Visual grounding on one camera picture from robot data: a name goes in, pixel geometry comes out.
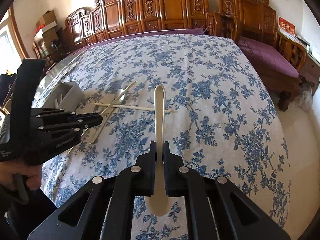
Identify metal spoon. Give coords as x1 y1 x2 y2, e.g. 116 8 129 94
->
89 88 125 145

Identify wooden window frame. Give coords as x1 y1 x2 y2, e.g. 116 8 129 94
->
1 4 29 59

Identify red paper box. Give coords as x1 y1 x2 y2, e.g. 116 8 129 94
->
278 16 296 39

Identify carved wooden bench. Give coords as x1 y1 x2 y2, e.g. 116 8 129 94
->
139 0 209 31
217 0 306 111
63 0 162 50

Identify wooden chair by window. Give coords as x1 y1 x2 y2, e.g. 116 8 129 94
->
0 73 17 114

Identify stacked cardboard boxes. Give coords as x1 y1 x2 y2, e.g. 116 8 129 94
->
34 10 59 48

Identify dark brown chopstick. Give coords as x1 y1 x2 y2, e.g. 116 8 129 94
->
67 114 111 156

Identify purple bench cushion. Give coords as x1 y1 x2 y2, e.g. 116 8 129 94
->
92 28 299 78

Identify carved wooden bench back centre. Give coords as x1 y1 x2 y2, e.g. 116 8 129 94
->
139 0 209 31

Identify blue floral tablecloth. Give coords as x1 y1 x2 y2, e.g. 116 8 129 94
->
36 34 291 228

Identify dark sleeved left forearm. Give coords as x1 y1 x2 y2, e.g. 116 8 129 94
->
1 185 29 232

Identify carved wooden bench right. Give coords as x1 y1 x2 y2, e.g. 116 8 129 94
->
217 0 306 111

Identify grey metal utensil tray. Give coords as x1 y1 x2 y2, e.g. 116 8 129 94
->
42 81 84 112

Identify person's left hand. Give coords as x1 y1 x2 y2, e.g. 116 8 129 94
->
0 159 42 191

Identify carved wooden bench back left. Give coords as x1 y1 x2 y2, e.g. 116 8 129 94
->
63 0 162 50

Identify light wooden chopstick crosswise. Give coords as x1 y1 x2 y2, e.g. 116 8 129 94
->
94 103 176 113

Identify white plastic spoon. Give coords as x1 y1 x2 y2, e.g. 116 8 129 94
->
145 85 172 217

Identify light wooden chopstick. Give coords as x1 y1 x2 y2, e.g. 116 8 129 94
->
100 81 137 116

